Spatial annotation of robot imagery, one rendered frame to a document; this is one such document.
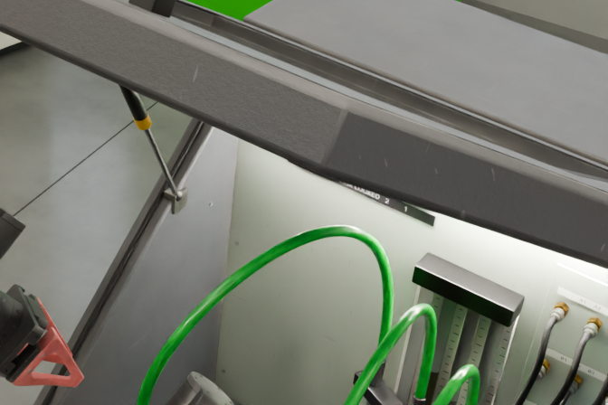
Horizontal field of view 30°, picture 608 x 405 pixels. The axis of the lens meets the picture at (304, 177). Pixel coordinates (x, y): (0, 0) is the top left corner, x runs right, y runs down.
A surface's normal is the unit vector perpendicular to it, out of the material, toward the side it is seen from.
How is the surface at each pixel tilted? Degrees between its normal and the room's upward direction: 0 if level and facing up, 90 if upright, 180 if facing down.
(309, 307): 90
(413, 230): 90
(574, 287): 90
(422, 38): 0
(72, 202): 0
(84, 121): 0
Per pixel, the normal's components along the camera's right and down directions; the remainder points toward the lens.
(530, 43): 0.11, -0.82
